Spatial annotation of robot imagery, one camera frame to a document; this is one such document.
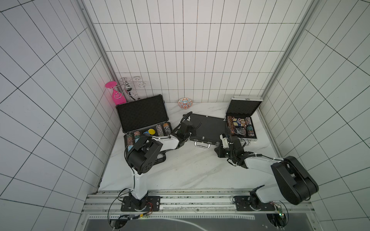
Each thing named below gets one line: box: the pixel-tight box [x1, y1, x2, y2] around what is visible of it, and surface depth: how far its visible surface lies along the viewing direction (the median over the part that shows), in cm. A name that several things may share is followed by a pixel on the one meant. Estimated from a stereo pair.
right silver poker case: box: [224, 96, 264, 146], surface depth 102 cm
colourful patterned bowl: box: [177, 97, 193, 110], surface depth 120 cm
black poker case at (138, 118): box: [115, 94, 173, 153], surface depth 101 cm
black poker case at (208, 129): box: [183, 113, 227, 145], surface depth 96 cm
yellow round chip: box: [147, 128, 156, 136], surface depth 97 cm
